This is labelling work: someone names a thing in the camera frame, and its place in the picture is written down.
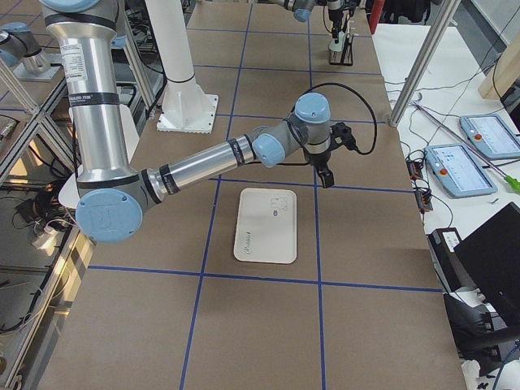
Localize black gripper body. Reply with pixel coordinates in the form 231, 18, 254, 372
327, 0, 342, 25
304, 149, 330, 173

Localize light green plastic cup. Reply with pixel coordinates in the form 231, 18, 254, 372
328, 31, 348, 55

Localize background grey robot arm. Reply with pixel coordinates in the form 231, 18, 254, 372
1, 22, 61, 81

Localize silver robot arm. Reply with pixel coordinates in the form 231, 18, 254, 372
271, 0, 345, 42
42, 1, 334, 242

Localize white rectangular plastic tray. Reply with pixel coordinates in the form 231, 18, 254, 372
233, 188, 297, 265

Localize black power box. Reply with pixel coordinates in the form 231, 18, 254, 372
427, 227, 474, 293

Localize near blue teach pendant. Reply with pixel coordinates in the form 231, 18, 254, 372
424, 143, 498, 198

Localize blue teach pendant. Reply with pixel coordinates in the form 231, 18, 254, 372
424, 143, 498, 198
459, 114, 519, 160

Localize blue tape grid lines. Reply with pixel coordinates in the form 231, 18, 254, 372
0, 0, 444, 390

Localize far blue teach pendant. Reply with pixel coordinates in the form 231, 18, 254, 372
459, 114, 519, 160

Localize black laptop computer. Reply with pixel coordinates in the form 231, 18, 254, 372
455, 202, 519, 326

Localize black wire cup rack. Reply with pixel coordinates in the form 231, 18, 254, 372
328, 34, 353, 67

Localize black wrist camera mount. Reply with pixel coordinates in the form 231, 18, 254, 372
329, 122, 358, 152

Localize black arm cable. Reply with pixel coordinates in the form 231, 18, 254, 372
279, 82, 379, 167

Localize aluminium frame post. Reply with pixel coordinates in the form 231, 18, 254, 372
388, 0, 461, 128

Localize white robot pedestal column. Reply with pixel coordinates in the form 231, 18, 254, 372
145, 0, 219, 133

